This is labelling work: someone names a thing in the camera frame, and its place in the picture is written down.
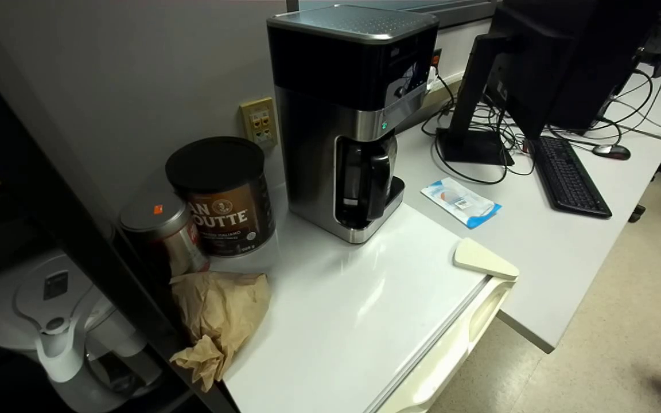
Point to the glass coffee carafe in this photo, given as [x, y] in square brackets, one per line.
[365, 178]

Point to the black and steel coffee maker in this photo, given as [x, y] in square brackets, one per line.
[319, 149]

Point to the large brown coffee can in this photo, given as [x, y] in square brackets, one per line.
[227, 201]

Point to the small silver coffee can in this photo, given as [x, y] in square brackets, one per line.
[161, 232]

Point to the blue and white packet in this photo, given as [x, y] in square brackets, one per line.
[461, 202]

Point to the crumpled brown paper bag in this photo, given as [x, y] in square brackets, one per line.
[218, 312]

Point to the black keyboard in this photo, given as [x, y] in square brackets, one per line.
[568, 178]

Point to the black computer monitor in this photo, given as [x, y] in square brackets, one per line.
[543, 63]

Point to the black computer mouse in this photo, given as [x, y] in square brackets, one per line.
[611, 151]

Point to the white water filter pitcher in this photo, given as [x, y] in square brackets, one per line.
[58, 321]

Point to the beige wall socket plate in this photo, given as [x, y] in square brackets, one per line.
[259, 123]

